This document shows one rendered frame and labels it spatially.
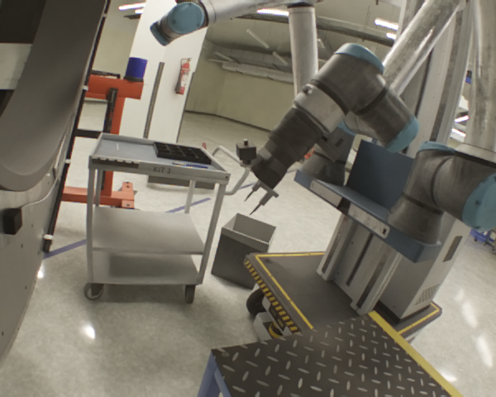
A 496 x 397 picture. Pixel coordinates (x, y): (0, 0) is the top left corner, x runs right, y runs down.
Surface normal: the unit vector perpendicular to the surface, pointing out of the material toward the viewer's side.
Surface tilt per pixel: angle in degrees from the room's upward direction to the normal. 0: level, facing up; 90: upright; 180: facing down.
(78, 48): 72
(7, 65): 63
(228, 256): 90
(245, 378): 0
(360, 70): 91
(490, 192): 95
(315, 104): 81
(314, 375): 0
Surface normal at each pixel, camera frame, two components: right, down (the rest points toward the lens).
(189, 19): 0.43, 0.45
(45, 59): 0.47, -0.04
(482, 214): 0.00, 0.40
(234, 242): -0.26, 0.25
